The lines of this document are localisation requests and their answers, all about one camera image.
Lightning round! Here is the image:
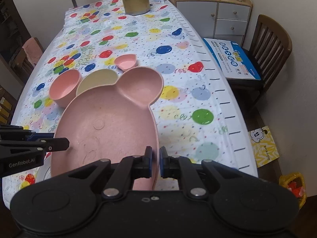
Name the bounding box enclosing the wooden chair with pink cloth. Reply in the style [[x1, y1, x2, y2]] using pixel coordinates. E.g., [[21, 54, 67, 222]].
[[10, 37, 44, 84]]

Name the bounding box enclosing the pink round bowl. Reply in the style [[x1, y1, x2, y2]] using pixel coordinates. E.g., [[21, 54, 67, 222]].
[[49, 69, 83, 108]]

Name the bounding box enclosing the white round plate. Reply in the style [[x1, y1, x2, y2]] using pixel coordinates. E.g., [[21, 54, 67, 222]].
[[35, 164, 51, 183]]

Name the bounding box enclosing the yellow cartoon bag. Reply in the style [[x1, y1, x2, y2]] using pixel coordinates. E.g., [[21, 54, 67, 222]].
[[249, 126, 279, 168]]

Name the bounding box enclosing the white drawer cabinet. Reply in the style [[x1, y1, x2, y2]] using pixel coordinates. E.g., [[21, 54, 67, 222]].
[[176, 1, 251, 46]]

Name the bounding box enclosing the pink bear-shaped divided plate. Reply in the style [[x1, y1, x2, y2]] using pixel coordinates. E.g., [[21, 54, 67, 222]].
[[51, 67, 164, 190]]

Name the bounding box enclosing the yellow plastic bag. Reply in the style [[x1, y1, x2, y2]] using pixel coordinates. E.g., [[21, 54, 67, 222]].
[[279, 172, 307, 209]]

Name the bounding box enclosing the near left wooden chair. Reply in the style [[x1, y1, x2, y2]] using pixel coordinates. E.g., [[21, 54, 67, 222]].
[[0, 86, 17, 125]]

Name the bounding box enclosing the dark wooden right chair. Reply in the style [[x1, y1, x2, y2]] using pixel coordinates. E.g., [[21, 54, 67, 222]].
[[227, 14, 293, 105]]

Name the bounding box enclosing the pink heart-shaped dish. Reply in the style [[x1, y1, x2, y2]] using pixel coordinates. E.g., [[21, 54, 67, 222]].
[[115, 54, 137, 71]]

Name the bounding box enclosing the blue white cardboard box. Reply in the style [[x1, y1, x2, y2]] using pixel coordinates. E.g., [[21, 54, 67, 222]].
[[203, 38, 261, 81]]

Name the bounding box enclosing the cream round bowl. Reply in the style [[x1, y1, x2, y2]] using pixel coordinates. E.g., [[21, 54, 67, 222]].
[[76, 69, 118, 96]]

